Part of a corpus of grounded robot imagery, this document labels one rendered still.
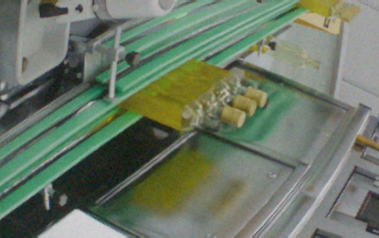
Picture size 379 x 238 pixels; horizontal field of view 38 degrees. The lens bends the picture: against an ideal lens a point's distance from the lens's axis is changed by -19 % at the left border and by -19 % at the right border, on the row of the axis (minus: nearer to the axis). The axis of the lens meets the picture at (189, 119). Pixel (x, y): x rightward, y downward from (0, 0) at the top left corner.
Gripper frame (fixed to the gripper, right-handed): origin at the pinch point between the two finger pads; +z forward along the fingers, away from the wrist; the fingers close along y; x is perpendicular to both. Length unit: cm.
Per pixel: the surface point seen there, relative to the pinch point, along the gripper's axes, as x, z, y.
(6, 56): -7.3, 7.3, -9.8
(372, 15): -142, 74, 607
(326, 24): -95, 61, 347
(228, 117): -33.4, -21.7, 26.8
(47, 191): -33.9, -4.3, -14.7
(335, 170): -53, -43, 44
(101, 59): -17.7, 0.7, 15.7
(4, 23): 0.4, 7.0, -9.8
